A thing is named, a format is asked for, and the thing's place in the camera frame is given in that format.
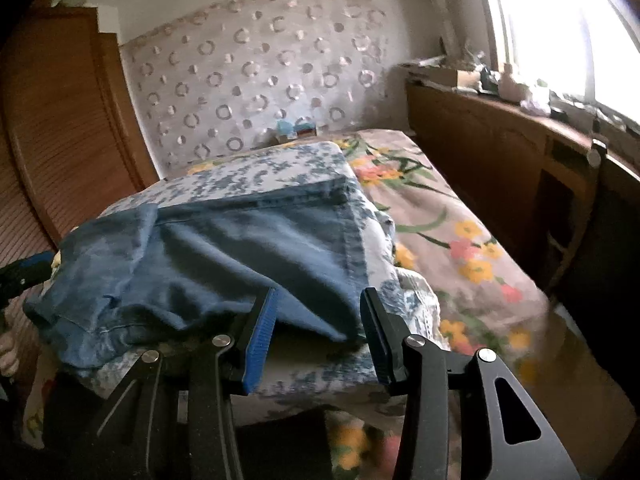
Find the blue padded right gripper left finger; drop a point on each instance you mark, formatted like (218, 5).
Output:
(170, 417)

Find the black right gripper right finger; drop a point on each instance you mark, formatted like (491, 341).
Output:
(503, 434)

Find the blue denim jeans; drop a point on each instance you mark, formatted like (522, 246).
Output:
(148, 274)

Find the left hand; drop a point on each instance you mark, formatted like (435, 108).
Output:
(9, 360)

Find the yellow plush toy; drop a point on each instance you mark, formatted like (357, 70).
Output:
(56, 262)

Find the colourful floral bed sheet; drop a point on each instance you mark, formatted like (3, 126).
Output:
(485, 300)

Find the blue floral white quilt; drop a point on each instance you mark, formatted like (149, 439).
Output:
(296, 374)

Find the brown wooden wardrobe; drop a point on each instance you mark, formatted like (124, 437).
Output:
(71, 144)

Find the long wooden sideboard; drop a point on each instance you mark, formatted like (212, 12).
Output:
(564, 206)

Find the blue tissue box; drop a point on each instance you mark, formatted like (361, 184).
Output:
(288, 132)

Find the white bottle on sideboard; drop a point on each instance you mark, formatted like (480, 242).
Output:
(509, 89)

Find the cardboard box on sideboard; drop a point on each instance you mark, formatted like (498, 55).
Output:
(449, 77)

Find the circle patterned padded headboard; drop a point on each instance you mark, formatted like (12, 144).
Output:
(229, 77)

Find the bright window with frame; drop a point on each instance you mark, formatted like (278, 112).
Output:
(585, 49)

